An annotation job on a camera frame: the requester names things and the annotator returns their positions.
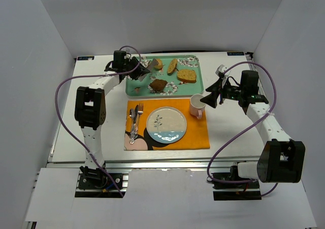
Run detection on large seeded bread slice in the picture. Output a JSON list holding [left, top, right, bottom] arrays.
[[177, 69, 197, 83]]

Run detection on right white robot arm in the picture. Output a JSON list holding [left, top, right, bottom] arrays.
[[201, 70, 305, 184]]

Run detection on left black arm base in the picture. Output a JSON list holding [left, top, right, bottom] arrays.
[[75, 167, 130, 199]]

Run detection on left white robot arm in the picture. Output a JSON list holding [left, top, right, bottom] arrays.
[[74, 50, 150, 171]]

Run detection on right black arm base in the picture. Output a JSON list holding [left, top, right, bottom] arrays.
[[207, 166, 262, 201]]

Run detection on dark brown bread piece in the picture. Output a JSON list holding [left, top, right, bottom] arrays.
[[149, 79, 168, 92]]

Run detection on small oval bread slice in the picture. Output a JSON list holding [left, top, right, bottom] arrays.
[[167, 58, 178, 75]]

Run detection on pink mug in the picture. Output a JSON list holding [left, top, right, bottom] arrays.
[[189, 94, 206, 119]]

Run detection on round yellow bun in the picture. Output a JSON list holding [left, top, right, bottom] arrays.
[[154, 58, 164, 70]]

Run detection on green floral tray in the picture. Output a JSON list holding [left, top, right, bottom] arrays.
[[125, 55, 204, 98]]

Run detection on silver fork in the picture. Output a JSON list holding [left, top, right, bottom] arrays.
[[135, 103, 144, 137]]

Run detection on silver spoon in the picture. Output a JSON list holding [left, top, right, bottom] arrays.
[[129, 108, 136, 145]]

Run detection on orange cartoon placemat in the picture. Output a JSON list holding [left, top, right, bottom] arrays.
[[124, 99, 210, 151]]

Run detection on ceramic plate with plant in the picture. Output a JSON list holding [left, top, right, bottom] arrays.
[[146, 107, 187, 144]]

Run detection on silver knife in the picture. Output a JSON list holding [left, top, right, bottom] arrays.
[[129, 105, 139, 139]]

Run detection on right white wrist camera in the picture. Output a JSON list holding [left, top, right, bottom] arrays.
[[215, 64, 228, 80]]

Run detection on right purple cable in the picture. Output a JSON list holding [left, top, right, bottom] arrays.
[[207, 61, 279, 198]]

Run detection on purple cable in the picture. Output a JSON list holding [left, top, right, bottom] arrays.
[[207, 61, 279, 198], [54, 45, 143, 197]]

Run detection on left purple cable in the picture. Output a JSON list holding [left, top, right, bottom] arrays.
[[54, 45, 143, 197]]

